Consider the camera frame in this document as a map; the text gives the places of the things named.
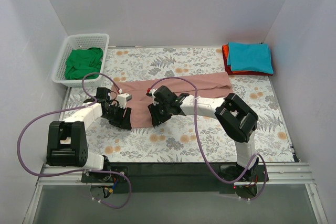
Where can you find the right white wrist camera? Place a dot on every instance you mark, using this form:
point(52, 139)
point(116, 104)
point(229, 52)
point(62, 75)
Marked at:
point(151, 93)

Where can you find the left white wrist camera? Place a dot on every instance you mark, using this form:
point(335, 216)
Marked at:
point(122, 99)

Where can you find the orange folded t shirt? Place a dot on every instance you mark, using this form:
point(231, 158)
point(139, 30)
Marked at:
point(225, 49)

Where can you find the pink t shirt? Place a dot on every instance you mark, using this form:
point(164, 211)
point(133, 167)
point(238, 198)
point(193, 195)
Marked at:
point(213, 85)

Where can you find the aluminium rail frame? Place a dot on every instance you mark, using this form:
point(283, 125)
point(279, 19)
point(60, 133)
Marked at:
point(287, 195)

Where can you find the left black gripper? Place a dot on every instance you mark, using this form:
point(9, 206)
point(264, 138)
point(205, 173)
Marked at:
point(115, 115)

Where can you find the blue folded t shirt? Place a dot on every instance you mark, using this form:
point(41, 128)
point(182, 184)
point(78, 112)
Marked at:
point(250, 57)

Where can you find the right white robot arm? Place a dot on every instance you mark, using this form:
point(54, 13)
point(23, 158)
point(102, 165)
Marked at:
point(238, 120)

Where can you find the green t shirt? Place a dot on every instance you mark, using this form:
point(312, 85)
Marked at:
point(82, 62)

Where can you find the white plastic basket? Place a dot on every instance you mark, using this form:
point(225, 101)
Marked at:
point(83, 42)

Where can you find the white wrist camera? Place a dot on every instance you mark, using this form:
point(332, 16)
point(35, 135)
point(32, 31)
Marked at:
point(151, 93)
point(122, 99)

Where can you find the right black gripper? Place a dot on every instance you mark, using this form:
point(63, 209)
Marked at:
point(159, 109)

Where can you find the floral table mat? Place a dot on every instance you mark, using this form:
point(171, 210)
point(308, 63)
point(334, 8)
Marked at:
point(183, 139)

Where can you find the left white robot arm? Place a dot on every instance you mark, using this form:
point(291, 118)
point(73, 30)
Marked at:
point(67, 141)

